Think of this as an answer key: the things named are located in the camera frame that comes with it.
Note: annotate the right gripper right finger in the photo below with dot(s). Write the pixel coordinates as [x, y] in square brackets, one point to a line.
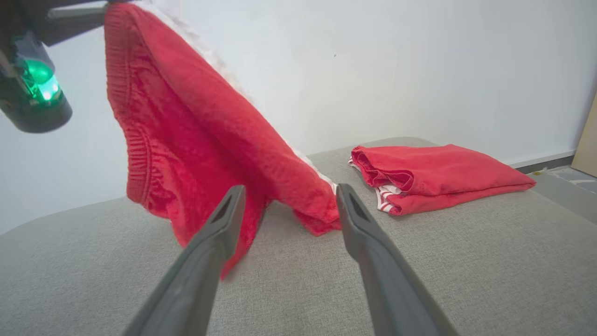
[392, 289]

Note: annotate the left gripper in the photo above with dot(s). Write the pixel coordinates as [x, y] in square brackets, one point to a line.
[28, 93]

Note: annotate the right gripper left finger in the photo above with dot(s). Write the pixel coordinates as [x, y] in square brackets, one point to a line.
[200, 270]

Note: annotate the red and white shirt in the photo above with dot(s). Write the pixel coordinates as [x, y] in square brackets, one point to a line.
[443, 177]

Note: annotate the red shorts with white trim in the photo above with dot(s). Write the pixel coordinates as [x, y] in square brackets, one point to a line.
[196, 140]

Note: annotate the wooden board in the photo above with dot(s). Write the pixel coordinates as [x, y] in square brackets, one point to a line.
[587, 144]

